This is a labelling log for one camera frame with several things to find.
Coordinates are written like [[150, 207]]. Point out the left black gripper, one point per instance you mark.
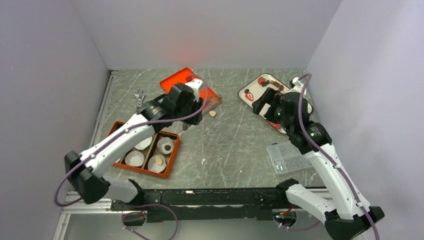
[[195, 119]]

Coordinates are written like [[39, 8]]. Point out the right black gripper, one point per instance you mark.
[[266, 98]]

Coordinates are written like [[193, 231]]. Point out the oval white chocolate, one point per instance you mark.
[[158, 160]]

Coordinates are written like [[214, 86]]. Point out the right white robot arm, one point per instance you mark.
[[348, 214]]

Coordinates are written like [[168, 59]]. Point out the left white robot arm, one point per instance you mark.
[[85, 171]]

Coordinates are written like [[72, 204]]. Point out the orange chocolate box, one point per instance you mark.
[[149, 152]]

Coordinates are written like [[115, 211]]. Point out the white strawberry tray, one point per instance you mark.
[[253, 90]]

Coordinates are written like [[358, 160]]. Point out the orange box lid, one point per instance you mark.
[[183, 76]]

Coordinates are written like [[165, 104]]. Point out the white paper cup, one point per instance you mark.
[[134, 159], [165, 141], [153, 167], [144, 144]]

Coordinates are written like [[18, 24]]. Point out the clear plastic screw box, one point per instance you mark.
[[286, 158]]

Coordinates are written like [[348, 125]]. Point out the red handled adjustable wrench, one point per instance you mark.
[[140, 97]]

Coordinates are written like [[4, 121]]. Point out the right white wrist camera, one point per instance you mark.
[[296, 85]]

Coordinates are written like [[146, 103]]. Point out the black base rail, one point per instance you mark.
[[160, 205]]

